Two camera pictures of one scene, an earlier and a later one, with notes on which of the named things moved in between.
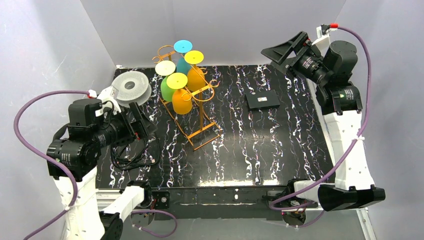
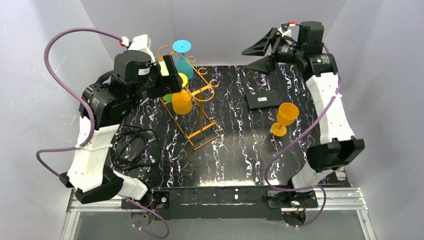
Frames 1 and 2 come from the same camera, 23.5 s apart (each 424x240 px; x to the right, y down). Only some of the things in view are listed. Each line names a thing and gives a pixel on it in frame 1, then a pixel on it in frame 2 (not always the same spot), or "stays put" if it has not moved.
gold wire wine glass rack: [184, 87] stays put
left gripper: [135, 122] to [170, 73]
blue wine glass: [182, 46] stays put
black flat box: [262, 100] stays put
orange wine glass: [195, 79] to [287, 114]
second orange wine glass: [182, 100] stays put
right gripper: [296, 58] to [274, 50]
